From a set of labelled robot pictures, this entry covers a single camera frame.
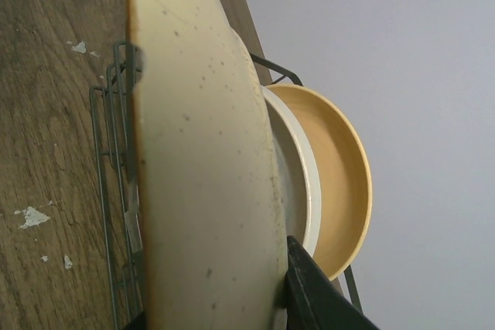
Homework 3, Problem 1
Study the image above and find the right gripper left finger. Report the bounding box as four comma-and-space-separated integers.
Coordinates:
123, 311, 146, 330

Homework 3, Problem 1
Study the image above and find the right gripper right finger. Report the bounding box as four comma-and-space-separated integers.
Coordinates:
285, 236, 377, 330

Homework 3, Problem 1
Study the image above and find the white grey swirl bowl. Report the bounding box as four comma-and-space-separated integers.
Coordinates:
262, 87, 322, 256

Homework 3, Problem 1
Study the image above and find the orange bowl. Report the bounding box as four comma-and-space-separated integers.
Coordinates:
268, 84, 373, 280

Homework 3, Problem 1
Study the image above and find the beige bird-pattern plate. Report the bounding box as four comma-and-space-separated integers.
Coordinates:
127, 0, 288, 329

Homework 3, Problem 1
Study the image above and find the black wire dish rack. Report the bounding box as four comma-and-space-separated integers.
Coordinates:
90, 41, 363, 329

